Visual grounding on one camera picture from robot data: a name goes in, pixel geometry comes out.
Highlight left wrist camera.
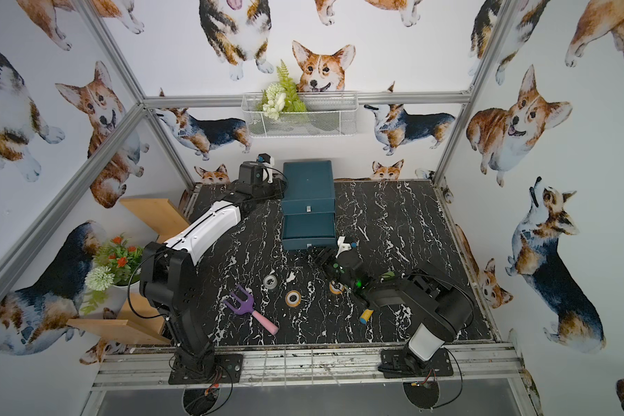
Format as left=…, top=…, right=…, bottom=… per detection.
left=239, top=154, right=275, bottom=185

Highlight teal drawer cabinet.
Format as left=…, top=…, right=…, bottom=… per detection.
left=281, top=161, right=336, bottom=251

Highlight orange tape roll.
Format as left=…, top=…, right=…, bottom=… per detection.
left=285, top=291, right=302, bottom=308
left=329, top=282, right=345, bottom=295

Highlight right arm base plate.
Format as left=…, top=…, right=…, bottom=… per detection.
left=377, top=348, right=454, bottom=379

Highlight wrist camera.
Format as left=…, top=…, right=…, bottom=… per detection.
left=239, top=154, right=275, bottom=185
left=336, top=236, right=357, bottom=257

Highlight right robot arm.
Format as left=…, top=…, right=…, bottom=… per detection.
left=314, top=247, right=475, bottom=366

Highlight green toy shovel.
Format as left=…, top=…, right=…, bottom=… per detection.
left=360, top=270, right=395, bottom=325

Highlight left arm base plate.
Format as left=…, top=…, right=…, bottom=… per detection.
left=168, top=352, right=244, bottom=385

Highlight clear tape roll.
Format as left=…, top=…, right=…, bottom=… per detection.
left=263, top=275, right=278, bottom=291

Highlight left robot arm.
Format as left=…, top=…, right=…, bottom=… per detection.
left=140, top=178, right=288, bottom=372

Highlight potted red flower plant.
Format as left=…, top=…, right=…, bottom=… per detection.
left=81, top=235, right=143, bottom=317

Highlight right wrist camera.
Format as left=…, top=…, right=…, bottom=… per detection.
left=336, top=236, right=357, bottom=257

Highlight white wire basket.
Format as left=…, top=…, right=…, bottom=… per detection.
left=241, top=93, right=359, bottom=138

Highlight purple toy garden fork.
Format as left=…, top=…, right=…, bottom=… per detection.
left=223, top=284, right=279, bottom=336

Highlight wooden corner shelf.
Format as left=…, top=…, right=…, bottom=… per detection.
left=68, top=198, right=189, bottom=345

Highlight fern and white flowers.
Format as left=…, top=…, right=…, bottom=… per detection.
left=257, top=61, right=307, bottom=121

